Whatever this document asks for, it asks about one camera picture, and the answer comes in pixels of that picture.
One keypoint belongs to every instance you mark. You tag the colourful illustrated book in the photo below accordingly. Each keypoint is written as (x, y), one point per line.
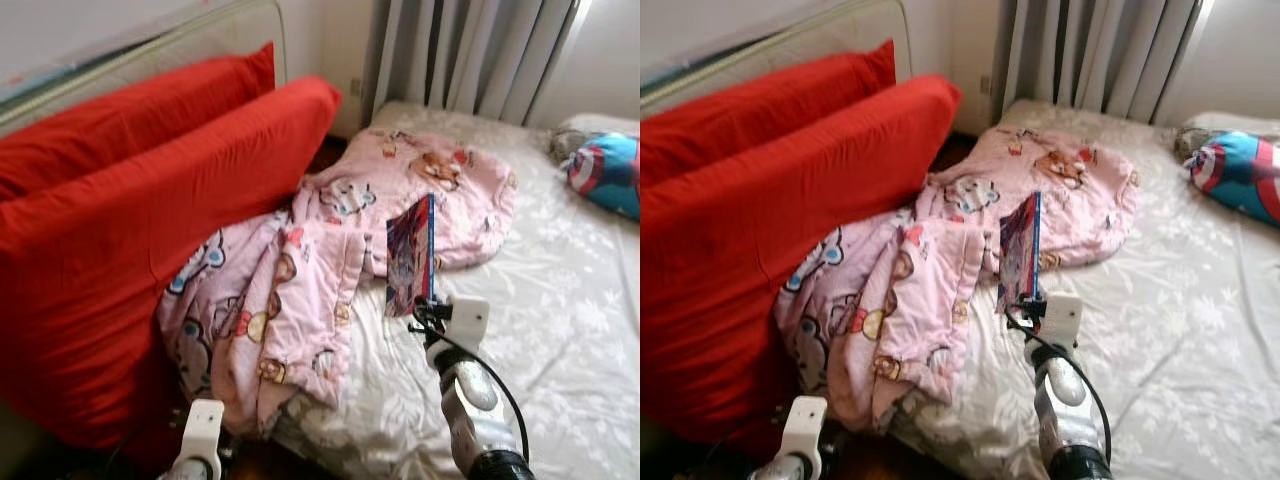
(1018, 255)
(408, 260)

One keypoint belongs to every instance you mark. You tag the bed with beige floral sheet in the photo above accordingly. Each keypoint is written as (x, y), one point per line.
(1190, 330)
(560, 330)

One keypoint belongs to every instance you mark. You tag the beige floral pillow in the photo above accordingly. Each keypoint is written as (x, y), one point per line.
(590, 125)
(1215, 125)

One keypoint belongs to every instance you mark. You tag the grey curtain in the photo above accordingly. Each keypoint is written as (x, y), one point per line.
(470, 50)
(1100, 50)

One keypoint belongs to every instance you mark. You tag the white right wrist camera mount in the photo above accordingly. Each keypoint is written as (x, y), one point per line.
(1062, 318)
(468, 320)

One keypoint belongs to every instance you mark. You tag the pink cartoon print blanket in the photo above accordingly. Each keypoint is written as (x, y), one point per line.
(300, 300)
(920, 300)

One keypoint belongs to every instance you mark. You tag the red cushion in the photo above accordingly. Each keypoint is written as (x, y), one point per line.
(120, 120)
(760, 110)
(120, 270)
(760, 270)

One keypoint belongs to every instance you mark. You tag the shield print bolster pillow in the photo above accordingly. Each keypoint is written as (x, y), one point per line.
(610, 175)
(1240, 175)

